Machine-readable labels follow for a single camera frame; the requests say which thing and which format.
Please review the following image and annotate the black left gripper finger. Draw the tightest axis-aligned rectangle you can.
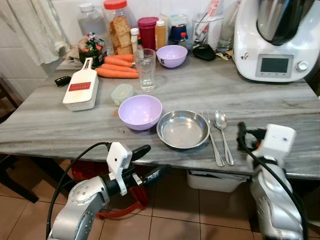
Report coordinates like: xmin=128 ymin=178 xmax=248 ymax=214
xmin=131 ymin=144 xmax=152 ymax=162
xmin=142 ymin=165 xmax=172 ymax=187

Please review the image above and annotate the silver metal spoon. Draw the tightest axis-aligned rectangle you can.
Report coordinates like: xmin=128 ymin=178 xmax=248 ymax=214
xmin=214 ymin=110 xmax=235 ymax=166

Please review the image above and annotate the silver metal fork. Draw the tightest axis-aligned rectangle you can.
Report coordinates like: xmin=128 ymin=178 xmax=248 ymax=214
xmin=202 ymin=110 xmax=225 ymax=168

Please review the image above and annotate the red plastic stool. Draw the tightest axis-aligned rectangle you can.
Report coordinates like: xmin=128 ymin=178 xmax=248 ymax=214
xmin=70 ymin=160 xmax=152 ymax=221

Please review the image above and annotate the large purple plastic bowl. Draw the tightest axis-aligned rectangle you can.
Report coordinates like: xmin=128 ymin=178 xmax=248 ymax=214
xmin=118 ymin=94 xmax=163 ymax=132

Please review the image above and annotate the stainless steel plate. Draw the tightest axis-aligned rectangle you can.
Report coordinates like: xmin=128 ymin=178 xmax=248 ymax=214
xmin=156 ymin=109 xmax=211 ymax=150

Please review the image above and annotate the white plastic bin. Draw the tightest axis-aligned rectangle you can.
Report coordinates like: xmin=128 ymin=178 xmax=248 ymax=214
xmin=186 ymin=169 xmax=252 ymax=194

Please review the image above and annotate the small clear container green lid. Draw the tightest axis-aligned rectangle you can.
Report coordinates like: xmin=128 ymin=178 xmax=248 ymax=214
xmin=111 ymin=83 xmax=135 ymax=107

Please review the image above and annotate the yellow black wrapper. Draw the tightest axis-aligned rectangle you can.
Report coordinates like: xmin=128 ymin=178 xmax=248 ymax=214
xmin=215 ymin=49 xmax=235 ymax=61

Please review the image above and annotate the white food processor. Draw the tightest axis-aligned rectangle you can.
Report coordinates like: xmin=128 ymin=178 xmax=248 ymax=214
xmin=233 ymin=0 xmax=320 ymax=84

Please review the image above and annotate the clear drinking glass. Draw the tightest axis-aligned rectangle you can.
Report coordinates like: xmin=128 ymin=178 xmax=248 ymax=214
xmin=133 ymin=48 xmax=157 ymax=93

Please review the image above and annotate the orange carrot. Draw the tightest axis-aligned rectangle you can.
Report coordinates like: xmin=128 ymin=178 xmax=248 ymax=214
xmin=102 ymin=63 xmax=137 ymax=74
xmin=94 ymin=67 xmax=140 ymax=80
xmin=103 ymin=54 xmax=135 ymax=68

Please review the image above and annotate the white grater red blade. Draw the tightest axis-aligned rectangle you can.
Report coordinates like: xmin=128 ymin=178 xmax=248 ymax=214
xmin=62 ymin=57 xmax=99 ymax=112

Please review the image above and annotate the black pouch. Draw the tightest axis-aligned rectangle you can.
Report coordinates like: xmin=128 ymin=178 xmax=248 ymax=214
xmin=192 ymin=43 xmax=217 ymax=62

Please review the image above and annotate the small purple plastic bowl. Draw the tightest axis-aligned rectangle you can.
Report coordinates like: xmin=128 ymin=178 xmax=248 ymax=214
xmin=156 ymin=44 xmax=189 ymax=69

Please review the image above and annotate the clear utensil holder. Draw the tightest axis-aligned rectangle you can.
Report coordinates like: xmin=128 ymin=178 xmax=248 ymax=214
xmin=191 ymin=0 xmax=225 ymax=51

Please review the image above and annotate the black key fob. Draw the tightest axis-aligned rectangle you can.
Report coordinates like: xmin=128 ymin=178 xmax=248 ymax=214
xmin=54 ymin=75 xmax=72 ymax=88

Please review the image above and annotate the tall clear bottle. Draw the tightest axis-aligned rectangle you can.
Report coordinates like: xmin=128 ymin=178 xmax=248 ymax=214
xmin=217 ymin=0 xmax=241 ymax=53

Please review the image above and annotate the small white sauce bottle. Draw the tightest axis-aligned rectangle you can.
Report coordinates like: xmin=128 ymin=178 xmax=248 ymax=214
xmin=130 ymin=27 xmax=141 ymax=54

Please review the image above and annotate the dark green red snack bag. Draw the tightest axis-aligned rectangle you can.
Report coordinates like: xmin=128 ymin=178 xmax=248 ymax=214
xmin=77 ymin=32 xmax=107 ymax=67

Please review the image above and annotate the blue jar clear lid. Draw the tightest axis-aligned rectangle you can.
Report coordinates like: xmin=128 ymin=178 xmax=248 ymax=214
xmin=167 ymin=13 xmax=191 ymax=47

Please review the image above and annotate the orange bottle white cap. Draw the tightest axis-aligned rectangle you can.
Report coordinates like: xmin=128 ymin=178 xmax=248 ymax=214
xmin=154 ymin=19 xmax=168 ymax=50

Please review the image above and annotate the maroon tumbler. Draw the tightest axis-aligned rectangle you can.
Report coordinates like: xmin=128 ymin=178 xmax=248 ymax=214
xmin=137 ymin=16 xmax=160 ymax=51

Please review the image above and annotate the cracker jar red lid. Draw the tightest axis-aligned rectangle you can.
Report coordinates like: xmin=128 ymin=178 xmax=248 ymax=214
xmin=103 ymin=0 xmax=137 ymax=55

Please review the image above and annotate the clear jar white lid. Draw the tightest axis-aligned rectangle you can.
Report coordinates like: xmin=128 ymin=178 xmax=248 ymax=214
xmin=77 ymin=2 xmax=109 ymax=47

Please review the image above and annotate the white hanging towel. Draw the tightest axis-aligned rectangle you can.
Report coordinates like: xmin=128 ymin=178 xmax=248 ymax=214
xmin=0 ymin=0 xmax=71 ymax=66

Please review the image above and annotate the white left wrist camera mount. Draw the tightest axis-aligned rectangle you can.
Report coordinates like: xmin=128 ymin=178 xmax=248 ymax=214
xmin=106 ymin=142 xmax=144 ymax=187

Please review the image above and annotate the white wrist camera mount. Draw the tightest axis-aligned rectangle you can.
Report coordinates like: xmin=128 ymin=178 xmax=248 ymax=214
xmin=255 ymin=123 xmax=297 ymax=162
xmin=106 ymin=142 xmax=144 ymax=187

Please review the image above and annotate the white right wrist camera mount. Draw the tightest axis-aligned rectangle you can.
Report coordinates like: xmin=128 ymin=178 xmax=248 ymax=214
xmin=255 ymin=123 xmax=297 ymax=162

